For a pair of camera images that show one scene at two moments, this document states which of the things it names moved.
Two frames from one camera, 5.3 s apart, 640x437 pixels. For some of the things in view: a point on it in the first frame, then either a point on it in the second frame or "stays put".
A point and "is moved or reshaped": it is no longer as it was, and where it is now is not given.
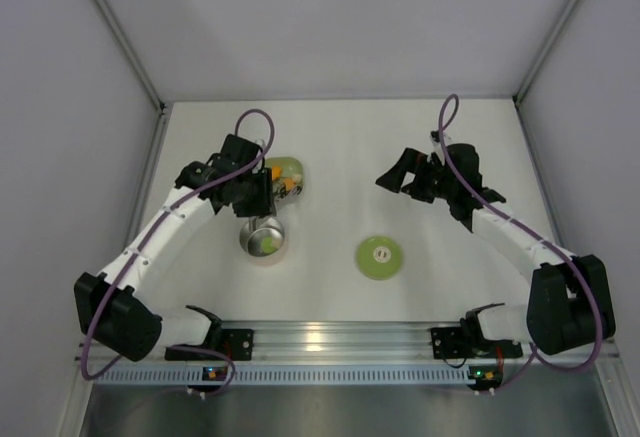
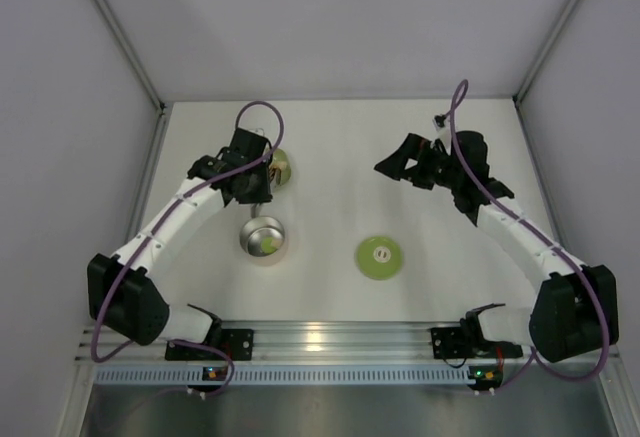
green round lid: x=379 y=257 stays put
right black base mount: x=452 y=343 stays put
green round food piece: x=267 y=245 stays put
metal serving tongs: x=256 y=222 is moved or reshaped
